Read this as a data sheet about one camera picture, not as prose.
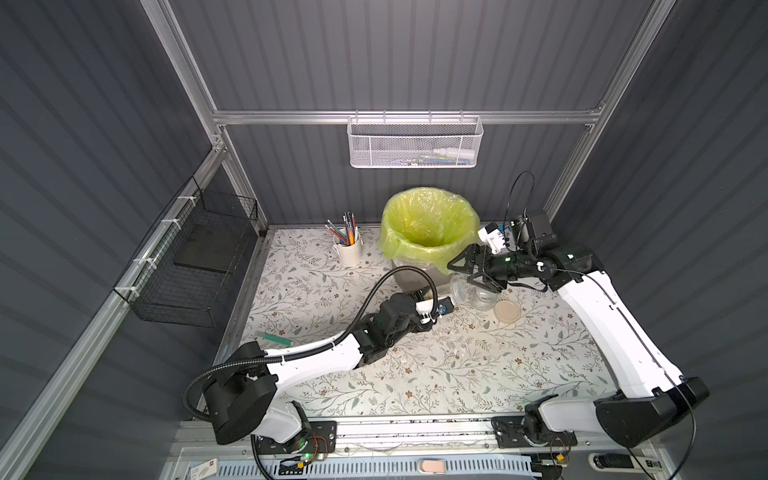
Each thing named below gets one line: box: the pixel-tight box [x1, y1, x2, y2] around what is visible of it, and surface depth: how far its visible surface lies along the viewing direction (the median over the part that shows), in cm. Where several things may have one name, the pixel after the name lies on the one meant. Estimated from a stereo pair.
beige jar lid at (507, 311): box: [494, 300, 521, 324], surface depth 97 cm
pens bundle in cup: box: [324, 211, 359, 246], surface depth 106 cm
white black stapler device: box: [588, 453, 662, 473], surface depth 68 cm
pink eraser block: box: [422, 460, 446, 474], surface depth 69 cm
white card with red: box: [190, 457, 218, 480], surface depth 70 cm
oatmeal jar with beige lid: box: [450, 275, 500, 311], surface depth 72 cm
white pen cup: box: [333, 232, 362, 266], surface depth 107 cm
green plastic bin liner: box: [378, 186, 480, 275], surface depth 93 cm
